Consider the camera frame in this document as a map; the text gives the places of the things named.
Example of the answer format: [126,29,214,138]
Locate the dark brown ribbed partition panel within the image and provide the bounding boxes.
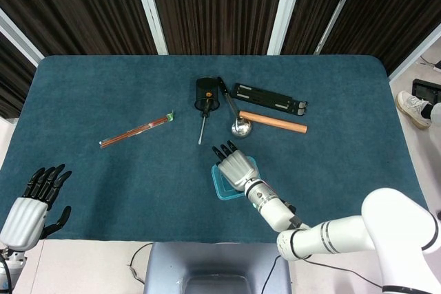
[0,32,39,119]
[323,0,441,74]
[0,0,158,56]
[281,0,352,56]
[146,0,289,56]

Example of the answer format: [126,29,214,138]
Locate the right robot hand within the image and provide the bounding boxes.
[212,140,262,193]

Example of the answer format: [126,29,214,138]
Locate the teal plastic lid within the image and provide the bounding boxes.
[211,156,259,200]

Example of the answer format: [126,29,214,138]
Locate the black mesh pen cup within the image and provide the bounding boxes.
[194,76,221,112]

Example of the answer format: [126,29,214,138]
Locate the blue tablecloth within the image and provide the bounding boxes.
[0,54,430,244]

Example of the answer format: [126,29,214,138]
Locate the wooden rolling pin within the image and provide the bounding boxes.
[238,110,308,134]

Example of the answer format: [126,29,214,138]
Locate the black device on floor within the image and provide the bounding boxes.
[412,78,441,102]

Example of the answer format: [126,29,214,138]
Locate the person lower leg black sock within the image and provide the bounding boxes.
[420,101,441,130]

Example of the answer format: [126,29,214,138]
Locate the white sneaker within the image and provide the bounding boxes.
[396,90,432,130]

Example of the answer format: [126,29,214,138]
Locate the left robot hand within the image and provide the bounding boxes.
[0,164,72,252]

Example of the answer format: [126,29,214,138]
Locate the steel ladle black handle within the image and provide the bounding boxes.
[216,76,254,140]

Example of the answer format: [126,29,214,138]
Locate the black folding laptop stand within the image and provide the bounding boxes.
[229,82,309,117]

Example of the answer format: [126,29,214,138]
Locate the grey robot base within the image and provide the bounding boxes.
[143,241,293,294]

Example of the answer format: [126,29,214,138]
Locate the black floor cable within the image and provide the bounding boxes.
[267,254,385,294]
[128,242,154,284]

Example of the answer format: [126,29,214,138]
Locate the packaged red chopsticks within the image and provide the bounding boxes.
[99,110,174,149]

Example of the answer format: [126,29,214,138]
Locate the black orange handled screwdriver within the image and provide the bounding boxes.
[197,90,214,145]

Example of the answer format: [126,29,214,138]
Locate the white partition frame post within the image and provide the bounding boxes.
[129,0,169,56]
[388,21,441,83]
[0,8,45,67]
[267,0,307,56]
[314,0,365,56]

